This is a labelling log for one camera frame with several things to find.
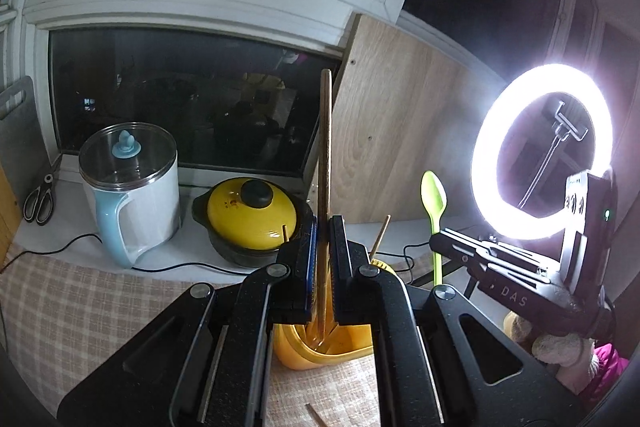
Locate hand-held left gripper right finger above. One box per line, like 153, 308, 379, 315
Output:
327, 215, 583, 427

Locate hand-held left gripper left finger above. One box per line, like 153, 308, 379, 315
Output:
57, 217, 321, 427

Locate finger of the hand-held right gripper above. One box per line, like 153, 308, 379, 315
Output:
439, 229, 552, 276
429, 236, 542, 289

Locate yellow plastic utensil holder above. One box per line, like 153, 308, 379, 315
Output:
272, 257, 401, 370

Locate green plastic spoon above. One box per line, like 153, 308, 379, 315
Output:
420, 170, 449, 288

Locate person's right hand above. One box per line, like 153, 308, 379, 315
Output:
505, 312, 598, 380

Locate black clay pot yellow lid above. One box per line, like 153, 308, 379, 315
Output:
192, 177, 313, 269

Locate phone clamp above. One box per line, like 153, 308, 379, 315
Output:
517, 102, 588, 208

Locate light wooden panel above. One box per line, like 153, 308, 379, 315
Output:
307, 13, 511, 228

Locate white framed window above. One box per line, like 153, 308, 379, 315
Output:
0, 0, 436, 182

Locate beige plaid tablecloth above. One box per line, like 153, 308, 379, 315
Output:
0, 244, 381, 427

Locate grey cutting board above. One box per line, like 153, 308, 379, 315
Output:
0, 76, 51, 188

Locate ring light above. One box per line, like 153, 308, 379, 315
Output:
470, 63, 615, 242

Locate white electric pot blue handle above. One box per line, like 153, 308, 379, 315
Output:
78, 122, 182, 269

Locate black power cable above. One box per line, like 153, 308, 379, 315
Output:
0, 234, 273, 275

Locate black handled scissors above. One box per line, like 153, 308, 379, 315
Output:
22, 157, 63, 225

